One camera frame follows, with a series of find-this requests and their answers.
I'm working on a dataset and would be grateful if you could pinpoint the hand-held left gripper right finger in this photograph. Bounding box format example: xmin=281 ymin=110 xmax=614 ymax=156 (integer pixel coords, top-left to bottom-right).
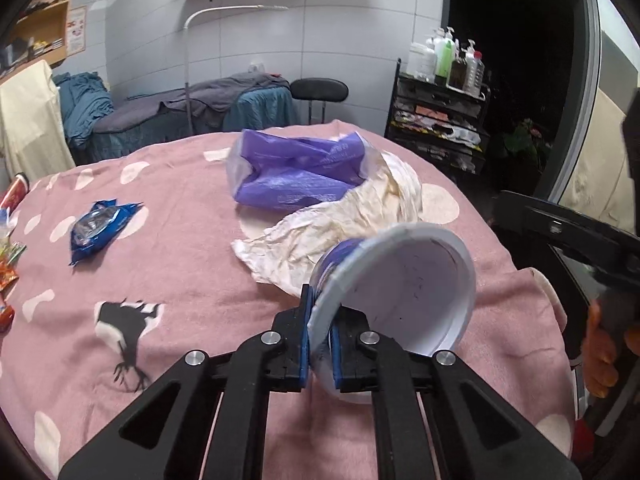
xmin=330 ymin=310 xmax=583 ymax=480

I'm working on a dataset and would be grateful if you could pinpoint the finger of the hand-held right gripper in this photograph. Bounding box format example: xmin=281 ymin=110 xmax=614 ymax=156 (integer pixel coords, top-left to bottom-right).
xmin=620 ymin=85 xmax=640 ymax=233
xmin=492 ymin=190 xmax=640 ymax=295

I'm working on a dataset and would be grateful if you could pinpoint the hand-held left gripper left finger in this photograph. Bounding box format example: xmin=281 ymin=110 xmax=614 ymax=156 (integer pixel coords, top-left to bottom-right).
xmin=57 ymin=285 xmax=311 ymax=480

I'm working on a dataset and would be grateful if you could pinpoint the white paper cup purple print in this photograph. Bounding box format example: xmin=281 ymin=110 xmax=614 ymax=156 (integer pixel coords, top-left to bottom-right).
xmin=306 ymin=224 xmax=476 ymax=406

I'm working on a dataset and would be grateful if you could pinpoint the white paper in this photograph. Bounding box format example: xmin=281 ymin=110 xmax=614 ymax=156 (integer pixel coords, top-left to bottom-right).
xmin=231 ymin=145 xmax=425 ymax=297

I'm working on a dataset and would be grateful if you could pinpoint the purple plastic bag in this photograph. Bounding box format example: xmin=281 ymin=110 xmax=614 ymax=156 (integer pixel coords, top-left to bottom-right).
xmin=226 ymin=129 xmax=396 ymax=211

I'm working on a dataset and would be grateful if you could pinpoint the blue snack wrapper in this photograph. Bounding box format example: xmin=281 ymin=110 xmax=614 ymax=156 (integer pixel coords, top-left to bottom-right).
xmin=68 ymin=200 xmax=145 ymax=267

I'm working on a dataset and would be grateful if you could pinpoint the person's right hand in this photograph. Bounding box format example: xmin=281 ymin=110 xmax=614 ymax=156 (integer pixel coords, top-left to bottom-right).
xmin=581 ymin=299 xmax=623 ymax=401

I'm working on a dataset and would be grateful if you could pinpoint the potted plant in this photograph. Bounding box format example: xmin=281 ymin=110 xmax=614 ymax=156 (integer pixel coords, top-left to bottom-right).
xmin=502 ymin=117 xmax=551 ymax=171

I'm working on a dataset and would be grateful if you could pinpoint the aluminium glass partition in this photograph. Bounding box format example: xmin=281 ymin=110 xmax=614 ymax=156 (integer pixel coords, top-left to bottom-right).
xmin=535 ymin=0 xmax=640 ymax=241

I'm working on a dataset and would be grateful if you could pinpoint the pink polka-dot blanket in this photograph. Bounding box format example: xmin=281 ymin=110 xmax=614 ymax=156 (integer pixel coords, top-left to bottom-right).
xmin=0 ymin=119 xmax=576 ymax=480

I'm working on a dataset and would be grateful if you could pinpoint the black drawer trolley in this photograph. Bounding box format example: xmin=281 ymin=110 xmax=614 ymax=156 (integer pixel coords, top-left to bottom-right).
xmin=384 ymin=57 xmax=493 ymax=181

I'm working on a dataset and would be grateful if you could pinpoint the brown bottle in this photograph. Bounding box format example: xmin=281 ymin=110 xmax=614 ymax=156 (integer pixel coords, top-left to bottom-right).
xmin=447 ymin=40 xmax=468 ymax=90

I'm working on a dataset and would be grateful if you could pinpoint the green pump bottle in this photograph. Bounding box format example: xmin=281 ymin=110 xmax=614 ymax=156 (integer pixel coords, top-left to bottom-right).
xmin=434 ymin=26 xmax=458 ymax=86

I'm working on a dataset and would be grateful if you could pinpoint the white jar bottle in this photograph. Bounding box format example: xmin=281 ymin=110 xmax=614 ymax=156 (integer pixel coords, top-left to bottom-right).
xmin=407 ymin=42 xmax=436 ymax=82

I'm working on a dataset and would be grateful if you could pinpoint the teal skirted massage bed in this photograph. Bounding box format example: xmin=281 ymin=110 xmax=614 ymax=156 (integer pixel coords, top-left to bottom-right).
xmin=70 ymin=72 xmax=301 ymax=163

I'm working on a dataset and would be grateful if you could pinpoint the black stool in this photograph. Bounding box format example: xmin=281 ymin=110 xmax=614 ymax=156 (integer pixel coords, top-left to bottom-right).
xmin=290 ymin=77 xmax=350 ymax=126

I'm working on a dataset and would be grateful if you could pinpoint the grey blanket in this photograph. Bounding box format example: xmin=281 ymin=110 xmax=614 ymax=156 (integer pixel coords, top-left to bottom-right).
xmin=95 ymin=72 xmax=292 ymax=133

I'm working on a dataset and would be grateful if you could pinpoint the pile of colourful snack packets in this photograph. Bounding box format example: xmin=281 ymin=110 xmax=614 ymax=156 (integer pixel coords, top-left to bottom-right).
xmin=0 ymin=240 xmax=28 ymax=333

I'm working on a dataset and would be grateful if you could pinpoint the red paper cup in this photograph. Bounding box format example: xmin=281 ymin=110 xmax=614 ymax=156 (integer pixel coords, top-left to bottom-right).
xmin=0 ymin=172 xmax=31 ymax=211

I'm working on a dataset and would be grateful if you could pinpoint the blue bedding pile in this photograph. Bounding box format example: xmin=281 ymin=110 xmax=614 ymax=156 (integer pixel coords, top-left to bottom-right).
xmin=52 ymin=72 xmax=116 ymax=148

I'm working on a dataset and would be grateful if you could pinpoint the white arched floor lamp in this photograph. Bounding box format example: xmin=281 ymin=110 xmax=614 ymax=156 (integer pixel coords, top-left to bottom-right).
xmin=182 ymin=2 xmax=291 ymax=136

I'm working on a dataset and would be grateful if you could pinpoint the cream towel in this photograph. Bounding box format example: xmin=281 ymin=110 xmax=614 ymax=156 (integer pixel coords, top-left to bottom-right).
xmin=0 ymin=59 xmax=76 ymax=183

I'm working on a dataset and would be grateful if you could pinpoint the pink wall poster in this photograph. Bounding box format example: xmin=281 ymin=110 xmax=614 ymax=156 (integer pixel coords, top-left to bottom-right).
xmin=65 ymin=6 xmax=88 ymax=57

